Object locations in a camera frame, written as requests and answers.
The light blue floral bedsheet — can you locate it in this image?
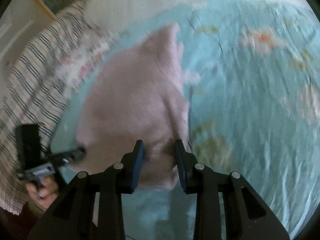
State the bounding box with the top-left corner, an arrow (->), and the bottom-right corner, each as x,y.
51,0 -> 320,240

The white floral pillow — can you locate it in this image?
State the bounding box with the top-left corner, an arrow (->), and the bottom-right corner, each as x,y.
56,27 -> 120,90

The person's left hand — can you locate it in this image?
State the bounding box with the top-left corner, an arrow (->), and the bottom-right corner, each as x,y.
26,174 -> 60,209

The pink knit sweater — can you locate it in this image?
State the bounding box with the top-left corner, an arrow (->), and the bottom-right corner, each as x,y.
76,22 -> 192,192

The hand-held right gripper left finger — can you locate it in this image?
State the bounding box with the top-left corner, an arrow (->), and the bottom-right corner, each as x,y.
27,139 -> 145,240

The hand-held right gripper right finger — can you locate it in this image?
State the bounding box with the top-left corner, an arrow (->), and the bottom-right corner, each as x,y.
174,139 -> 290,240

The plaid quilt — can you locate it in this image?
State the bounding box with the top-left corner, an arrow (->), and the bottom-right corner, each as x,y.
0,0 -> 100,215

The dark red fleece cloth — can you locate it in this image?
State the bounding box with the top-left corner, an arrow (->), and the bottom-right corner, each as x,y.
4,206 -> 34,240

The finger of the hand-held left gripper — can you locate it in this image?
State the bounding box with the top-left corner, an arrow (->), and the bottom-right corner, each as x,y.
54,148 -> 87,168

